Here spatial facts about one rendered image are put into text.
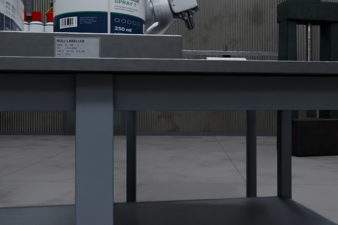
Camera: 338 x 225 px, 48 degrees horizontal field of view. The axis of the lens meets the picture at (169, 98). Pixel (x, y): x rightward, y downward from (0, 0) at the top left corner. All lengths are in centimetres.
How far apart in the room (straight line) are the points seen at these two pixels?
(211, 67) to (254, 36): 783
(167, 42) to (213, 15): 776
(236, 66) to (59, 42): 30
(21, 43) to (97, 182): 26
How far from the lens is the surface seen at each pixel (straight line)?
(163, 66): 59
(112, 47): 66
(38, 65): 60
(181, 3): 148
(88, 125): 62
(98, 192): 63
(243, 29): 842
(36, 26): 145
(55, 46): 67
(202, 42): 830
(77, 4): 79
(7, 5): 108
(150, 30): 200
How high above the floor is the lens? 77
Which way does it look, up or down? level
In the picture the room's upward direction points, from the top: straight up
